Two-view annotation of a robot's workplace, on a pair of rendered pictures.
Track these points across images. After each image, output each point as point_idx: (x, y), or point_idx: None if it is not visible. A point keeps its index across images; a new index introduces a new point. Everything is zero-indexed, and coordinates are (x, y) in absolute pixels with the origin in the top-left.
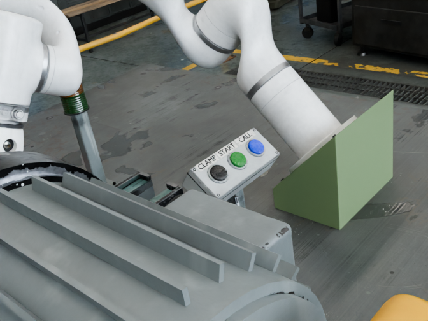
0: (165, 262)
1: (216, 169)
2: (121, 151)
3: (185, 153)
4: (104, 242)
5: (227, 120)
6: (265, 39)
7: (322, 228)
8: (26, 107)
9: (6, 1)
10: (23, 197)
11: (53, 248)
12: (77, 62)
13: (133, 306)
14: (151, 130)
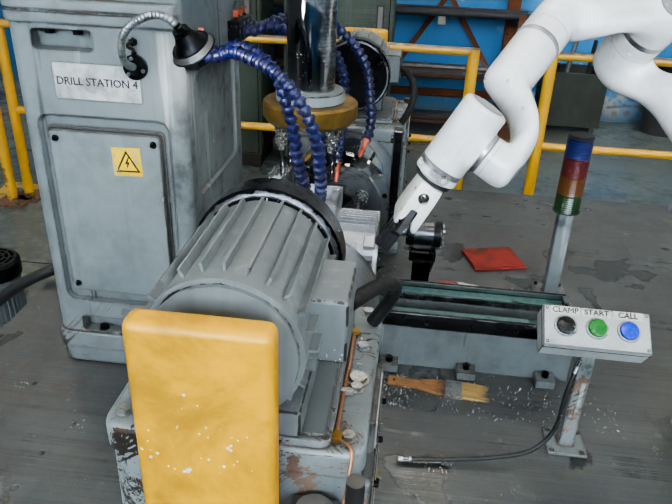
0: (248, 258)
1: (565, 320)
2: (606, 276)
3: (659, 318)
4: (251, 239)
5: None
6: None
7: None
8: (453, 178)
9: (501, 91)
10: (270, 207)
11: (239, 229)
12: (513, 164)
13: (216, 260)
14: (658, 277)
